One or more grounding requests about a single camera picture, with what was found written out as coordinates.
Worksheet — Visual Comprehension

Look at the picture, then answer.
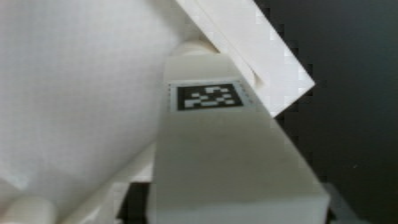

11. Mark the white desk tabletop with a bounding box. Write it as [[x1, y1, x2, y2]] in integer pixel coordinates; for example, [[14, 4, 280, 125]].
[[0, 0, 204, 224]]

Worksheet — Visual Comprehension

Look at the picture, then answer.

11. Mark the white U-shaped fence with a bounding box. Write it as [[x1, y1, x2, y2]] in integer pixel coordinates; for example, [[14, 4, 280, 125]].
[[174, 0, 314, 116]]

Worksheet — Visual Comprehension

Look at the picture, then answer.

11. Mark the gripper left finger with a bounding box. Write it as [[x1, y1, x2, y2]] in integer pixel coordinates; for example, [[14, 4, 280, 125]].
[[117, 182, 151, 224]]

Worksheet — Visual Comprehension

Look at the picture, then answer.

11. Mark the white desk leg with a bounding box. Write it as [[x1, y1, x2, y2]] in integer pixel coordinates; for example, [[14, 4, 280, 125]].
[[147, 41, 330, 224], [0, 196, 57, 224]]

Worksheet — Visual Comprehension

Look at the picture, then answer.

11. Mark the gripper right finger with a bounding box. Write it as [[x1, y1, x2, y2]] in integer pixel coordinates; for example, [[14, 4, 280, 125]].
[[323, 183, 355, 224]]

